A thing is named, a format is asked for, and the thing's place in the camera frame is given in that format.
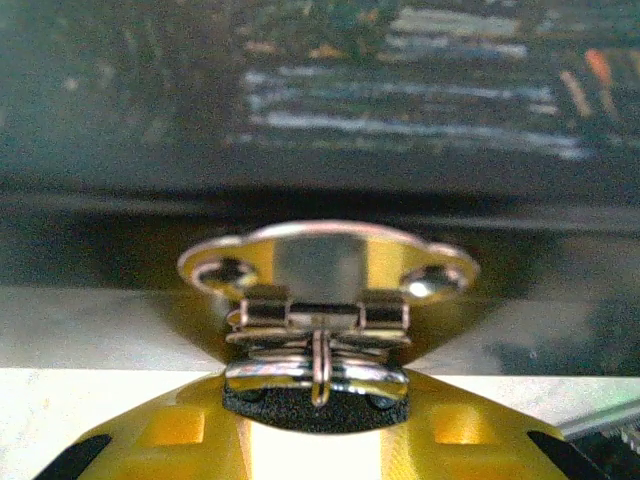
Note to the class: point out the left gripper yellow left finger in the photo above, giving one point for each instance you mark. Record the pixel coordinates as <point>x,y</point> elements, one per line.
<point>165,430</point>

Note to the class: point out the starry night tin box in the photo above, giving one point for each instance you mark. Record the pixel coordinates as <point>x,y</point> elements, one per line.
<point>150,125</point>

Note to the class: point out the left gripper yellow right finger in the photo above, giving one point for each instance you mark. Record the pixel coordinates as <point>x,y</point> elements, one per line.
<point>460,430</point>

